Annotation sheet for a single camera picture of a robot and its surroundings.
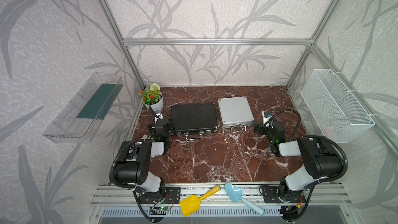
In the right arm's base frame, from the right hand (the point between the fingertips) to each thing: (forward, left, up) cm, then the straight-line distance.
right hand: (261, 118), depth 95 cm
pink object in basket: (-17, -26, +13) cm, 34 cm away
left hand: (-1, +62, +2) cm, 62 cm away
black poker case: (-2, +41, +2) cm, 42 cm away
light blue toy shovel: (-39, +20, -6) cm, 44 cm away
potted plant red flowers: (+11, +67, +9) cm, 69 cm away
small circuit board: (-45, +54, -6) cm, 70 cm away
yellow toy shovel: (-43, +41, -5) cm, 60 cm away
